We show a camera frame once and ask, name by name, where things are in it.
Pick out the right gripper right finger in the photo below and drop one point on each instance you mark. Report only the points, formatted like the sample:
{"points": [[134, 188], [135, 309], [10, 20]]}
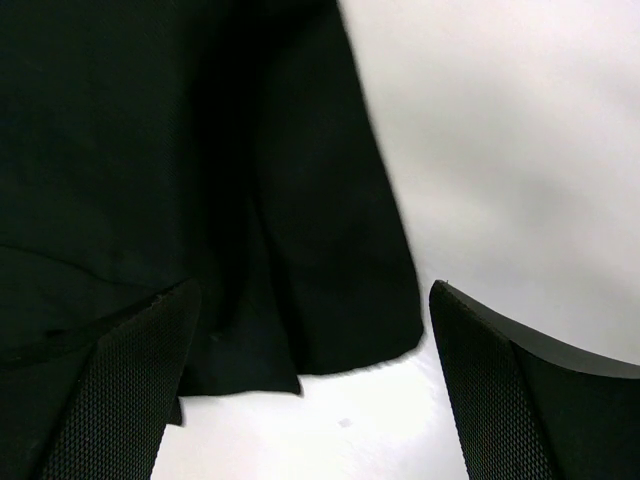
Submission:
{"points": [[529, 407]]}

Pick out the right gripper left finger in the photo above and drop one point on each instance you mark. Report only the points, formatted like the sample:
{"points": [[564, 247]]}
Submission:
{"points": [[93, 402]]}

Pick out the black pleated skirt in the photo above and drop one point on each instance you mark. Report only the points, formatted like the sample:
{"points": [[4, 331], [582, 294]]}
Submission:
{"points": [[145, 143]]}

